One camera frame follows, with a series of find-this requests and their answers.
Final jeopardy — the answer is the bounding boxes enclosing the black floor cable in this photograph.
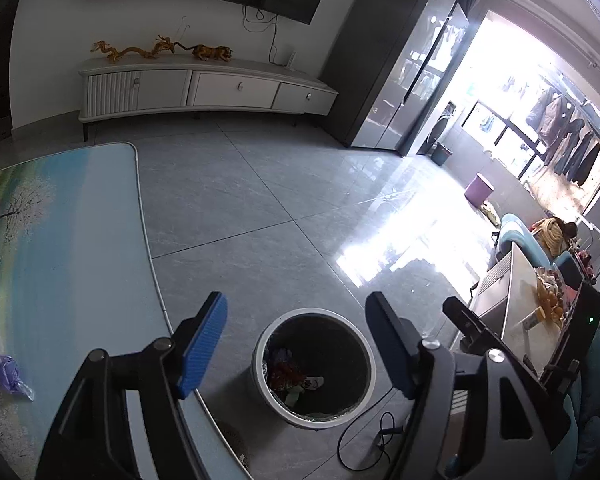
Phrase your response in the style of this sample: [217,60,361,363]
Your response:
[336,411,406,472]

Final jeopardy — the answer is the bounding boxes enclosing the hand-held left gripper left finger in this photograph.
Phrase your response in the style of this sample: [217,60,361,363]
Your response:
[34,291,253,480]

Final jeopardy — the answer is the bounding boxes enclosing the black television cable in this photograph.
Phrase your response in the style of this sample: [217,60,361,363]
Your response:
[242,5,293,67]

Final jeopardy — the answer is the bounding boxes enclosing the golden dragon figurine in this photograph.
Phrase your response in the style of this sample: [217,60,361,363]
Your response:
[91,35,190,64]

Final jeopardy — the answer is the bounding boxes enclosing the purple stool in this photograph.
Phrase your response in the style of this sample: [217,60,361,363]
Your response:
[464,172,496,209]

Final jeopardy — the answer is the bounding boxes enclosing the landscape printed table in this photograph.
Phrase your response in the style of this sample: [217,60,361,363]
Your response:
[0,141,253,480]

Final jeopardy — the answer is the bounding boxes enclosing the red crumpled wrapper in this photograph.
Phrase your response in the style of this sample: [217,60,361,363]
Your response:
[267,360,306,393]

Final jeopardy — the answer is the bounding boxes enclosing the golden tiger figurine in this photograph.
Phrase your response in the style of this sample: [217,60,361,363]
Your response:
[190,45,233,63]

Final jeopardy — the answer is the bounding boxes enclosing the row of hanging clothes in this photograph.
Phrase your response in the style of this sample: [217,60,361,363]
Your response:
[525,85,600,186]

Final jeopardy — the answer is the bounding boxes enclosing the purple plastic bag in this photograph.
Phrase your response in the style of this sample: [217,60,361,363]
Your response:
[0,352,35,402]

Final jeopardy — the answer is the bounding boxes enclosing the pile of orange snacks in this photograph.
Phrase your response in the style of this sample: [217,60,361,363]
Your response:
[535,267,568,321]

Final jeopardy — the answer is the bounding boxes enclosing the grey double-door refrigerator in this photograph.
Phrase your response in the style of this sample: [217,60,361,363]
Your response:
[319,0,471,157]

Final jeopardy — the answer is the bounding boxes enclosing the white television cabinet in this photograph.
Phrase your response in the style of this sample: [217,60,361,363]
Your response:
[77,55,340,142]

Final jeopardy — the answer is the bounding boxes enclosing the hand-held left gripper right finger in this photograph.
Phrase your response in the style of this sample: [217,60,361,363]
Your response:
[365,291,571,480]

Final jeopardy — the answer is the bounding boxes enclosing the white round trash bin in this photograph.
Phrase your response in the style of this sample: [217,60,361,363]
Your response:
[251,310,377,430]

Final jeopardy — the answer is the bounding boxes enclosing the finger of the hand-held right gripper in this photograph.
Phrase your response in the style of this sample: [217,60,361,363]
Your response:
[442,297,501,356]

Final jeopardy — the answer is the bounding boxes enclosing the white side table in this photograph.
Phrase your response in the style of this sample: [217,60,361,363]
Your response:
[470,242,571,381]

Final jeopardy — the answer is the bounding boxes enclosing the yellow blanket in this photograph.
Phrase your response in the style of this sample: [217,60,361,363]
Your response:
[532,217,578,256]

